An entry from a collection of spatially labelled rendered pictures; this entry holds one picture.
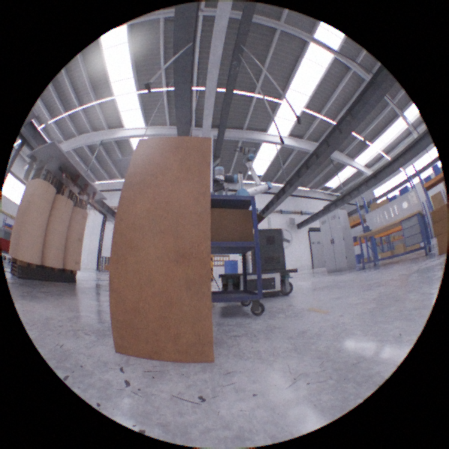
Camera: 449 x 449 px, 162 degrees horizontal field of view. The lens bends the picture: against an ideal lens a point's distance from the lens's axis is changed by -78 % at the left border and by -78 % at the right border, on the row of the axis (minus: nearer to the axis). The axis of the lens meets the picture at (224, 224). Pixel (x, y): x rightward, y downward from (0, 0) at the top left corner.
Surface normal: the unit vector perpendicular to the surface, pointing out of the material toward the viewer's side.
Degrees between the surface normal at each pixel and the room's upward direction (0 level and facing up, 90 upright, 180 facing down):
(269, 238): 90
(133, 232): 90
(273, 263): 90
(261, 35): 174
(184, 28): 180
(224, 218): 90
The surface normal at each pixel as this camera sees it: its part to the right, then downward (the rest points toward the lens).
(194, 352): 0.15, -0.31
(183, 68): 0.03, 0.95
